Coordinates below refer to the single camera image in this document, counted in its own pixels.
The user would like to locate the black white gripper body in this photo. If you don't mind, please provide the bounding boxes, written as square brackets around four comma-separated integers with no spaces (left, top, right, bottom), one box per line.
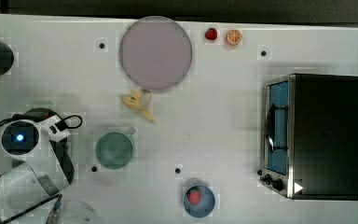
[40,115,70,142]

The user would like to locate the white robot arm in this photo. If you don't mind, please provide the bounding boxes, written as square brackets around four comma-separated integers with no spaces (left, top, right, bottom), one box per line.
[0,115,75,224]

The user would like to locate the green mug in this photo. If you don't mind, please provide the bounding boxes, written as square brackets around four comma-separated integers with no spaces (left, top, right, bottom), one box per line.
[95,126,136,170]

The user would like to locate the peeled toy banana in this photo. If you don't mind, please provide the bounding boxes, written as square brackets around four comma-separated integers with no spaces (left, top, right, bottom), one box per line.
[121,90,155,122]

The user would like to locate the grey round plate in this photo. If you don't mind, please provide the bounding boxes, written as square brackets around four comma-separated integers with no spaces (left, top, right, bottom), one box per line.
[119,16,192,91]

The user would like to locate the toy strawberry in bowl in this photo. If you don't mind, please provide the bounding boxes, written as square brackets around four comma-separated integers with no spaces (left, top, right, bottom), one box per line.
[186,187,202,205]

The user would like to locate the blue bowl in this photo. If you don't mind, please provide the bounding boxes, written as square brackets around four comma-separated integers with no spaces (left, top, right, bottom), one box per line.
[183,185,215,218]

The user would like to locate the red toy strawberry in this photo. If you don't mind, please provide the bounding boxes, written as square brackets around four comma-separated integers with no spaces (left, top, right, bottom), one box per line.
[204,28,218,40]

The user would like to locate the toy orange half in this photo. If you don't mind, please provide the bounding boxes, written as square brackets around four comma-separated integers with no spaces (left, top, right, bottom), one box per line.
[226,29,242,46]

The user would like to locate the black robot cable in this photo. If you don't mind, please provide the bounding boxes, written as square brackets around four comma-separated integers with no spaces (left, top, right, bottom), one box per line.
[0,114,84,147]

